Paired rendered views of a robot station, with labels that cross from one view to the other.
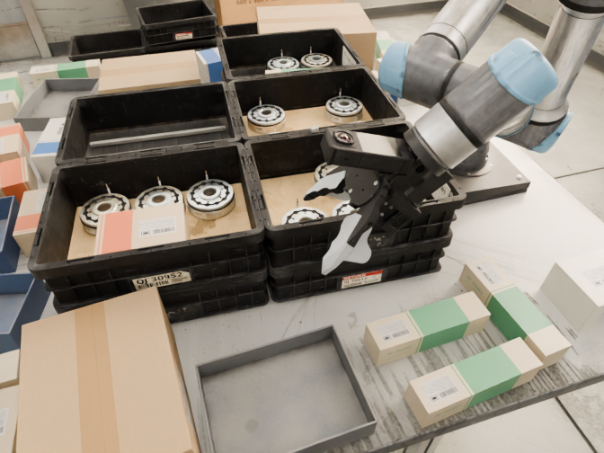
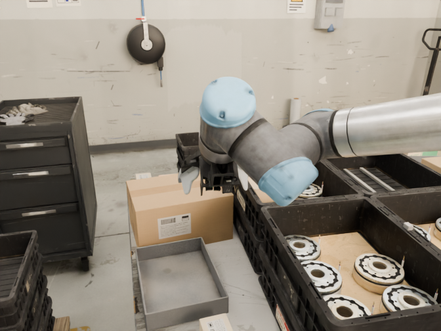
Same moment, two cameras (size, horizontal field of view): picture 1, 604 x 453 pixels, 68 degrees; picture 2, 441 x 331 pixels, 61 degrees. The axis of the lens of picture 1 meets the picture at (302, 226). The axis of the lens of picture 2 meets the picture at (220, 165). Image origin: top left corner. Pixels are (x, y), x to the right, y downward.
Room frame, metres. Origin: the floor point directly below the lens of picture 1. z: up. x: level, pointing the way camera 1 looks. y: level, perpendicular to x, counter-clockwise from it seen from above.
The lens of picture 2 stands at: (0.50, -0.77, 1.38)
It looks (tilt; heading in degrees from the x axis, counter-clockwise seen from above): 22 degrees down; 92
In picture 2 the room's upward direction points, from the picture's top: straight up
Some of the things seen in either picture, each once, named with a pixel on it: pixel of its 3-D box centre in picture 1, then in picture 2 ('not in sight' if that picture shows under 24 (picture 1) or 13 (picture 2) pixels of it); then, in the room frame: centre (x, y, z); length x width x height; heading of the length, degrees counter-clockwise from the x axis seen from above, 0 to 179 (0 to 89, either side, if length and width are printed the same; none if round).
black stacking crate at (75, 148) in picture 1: (156, 139); (372, 181); (0.95, 0.36, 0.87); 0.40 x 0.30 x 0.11; 103
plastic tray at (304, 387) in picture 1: (282, 398); (178, 277); (0.35, 0.03, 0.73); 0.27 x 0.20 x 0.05; 109
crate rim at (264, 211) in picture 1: (347, 172); (354, 249); (0.75, -0.10, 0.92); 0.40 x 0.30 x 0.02; 103
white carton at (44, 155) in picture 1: (68, 148); not in sight; (1.09, 0.68, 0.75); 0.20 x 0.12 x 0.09; 8
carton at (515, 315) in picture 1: (509, 309); not in sight; (0.54, -0.43, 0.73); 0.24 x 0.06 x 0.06; 22
